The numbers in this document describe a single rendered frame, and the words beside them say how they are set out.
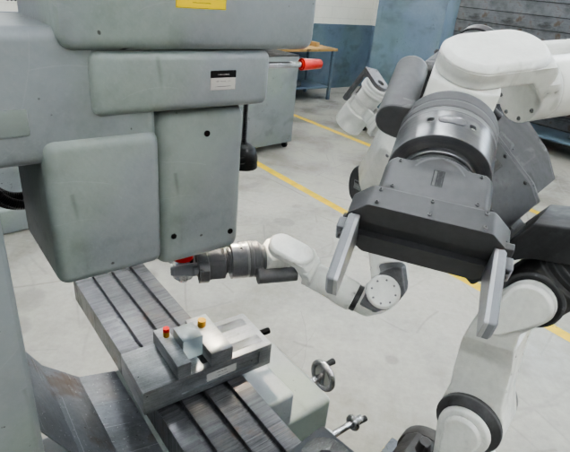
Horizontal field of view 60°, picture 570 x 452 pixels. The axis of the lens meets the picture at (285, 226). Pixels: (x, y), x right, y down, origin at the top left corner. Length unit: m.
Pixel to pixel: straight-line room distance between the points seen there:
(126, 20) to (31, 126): 0.21
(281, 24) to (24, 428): 0.80
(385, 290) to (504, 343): 0.26
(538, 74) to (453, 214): 0.20
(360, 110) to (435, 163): 0.67
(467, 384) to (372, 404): 1.50
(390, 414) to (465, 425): 1.46
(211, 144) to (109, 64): 0.25
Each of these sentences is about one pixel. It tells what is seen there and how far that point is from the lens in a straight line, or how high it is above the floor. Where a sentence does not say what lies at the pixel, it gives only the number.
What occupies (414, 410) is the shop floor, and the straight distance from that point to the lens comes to 2.68.
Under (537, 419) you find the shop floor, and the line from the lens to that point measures 2.93.
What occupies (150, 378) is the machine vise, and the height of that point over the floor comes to 1.00.
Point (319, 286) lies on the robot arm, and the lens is 1.16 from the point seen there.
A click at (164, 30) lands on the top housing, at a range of 0.84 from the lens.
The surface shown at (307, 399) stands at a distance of 1.57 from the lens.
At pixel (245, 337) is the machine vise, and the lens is 1.33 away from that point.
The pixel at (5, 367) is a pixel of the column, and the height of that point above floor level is 1.31.
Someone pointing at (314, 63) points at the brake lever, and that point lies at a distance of 1.04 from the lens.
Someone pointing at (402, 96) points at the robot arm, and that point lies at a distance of 0.49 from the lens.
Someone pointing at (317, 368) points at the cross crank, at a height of 0.64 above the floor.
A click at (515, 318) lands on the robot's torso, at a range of 1.02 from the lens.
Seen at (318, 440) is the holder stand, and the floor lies 1.13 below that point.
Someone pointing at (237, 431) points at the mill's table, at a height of 0.93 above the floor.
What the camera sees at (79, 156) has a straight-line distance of 0.84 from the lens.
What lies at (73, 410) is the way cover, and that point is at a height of 0.93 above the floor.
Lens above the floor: 1.85
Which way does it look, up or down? 26 degrees down
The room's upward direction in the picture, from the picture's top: 6 degrees clockwise
